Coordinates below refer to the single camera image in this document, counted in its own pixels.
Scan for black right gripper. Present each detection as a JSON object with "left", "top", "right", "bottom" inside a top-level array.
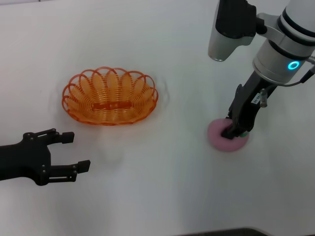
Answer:
[{"left": 221, "top": 71, "right": 278, "bottom": 140}]

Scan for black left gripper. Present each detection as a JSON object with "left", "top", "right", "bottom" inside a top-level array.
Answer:
[{"left": 0, "top": 128, "right": 91, "bottom": 186}]

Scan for pink toy peach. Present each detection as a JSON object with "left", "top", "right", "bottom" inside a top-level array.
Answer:
[{"left": 207, "top": 118, "right": 250, "bottom": 152}]

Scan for orange woven plastic basket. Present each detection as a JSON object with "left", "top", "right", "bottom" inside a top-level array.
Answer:
[{"left": 61, "top": 66, "right": 159, "bottom": 126}]

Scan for dark robot torso cover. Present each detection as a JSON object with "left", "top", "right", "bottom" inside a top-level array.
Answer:
[{"left": 172, "top": 227, "right": 269, "bottom": 236}]

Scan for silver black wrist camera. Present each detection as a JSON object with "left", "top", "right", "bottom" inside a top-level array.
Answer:
[{"left": 208, "top": 0, "right": 284, "bottom": 62}]

